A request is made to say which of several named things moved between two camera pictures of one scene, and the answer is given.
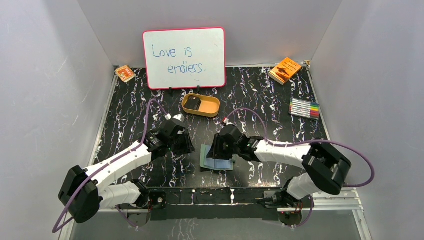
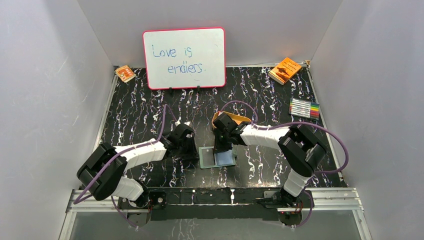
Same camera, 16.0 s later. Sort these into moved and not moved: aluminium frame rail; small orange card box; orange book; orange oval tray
Moved: orange oval tray
Not moved: orange book; small orange card box; aluminium frame rail
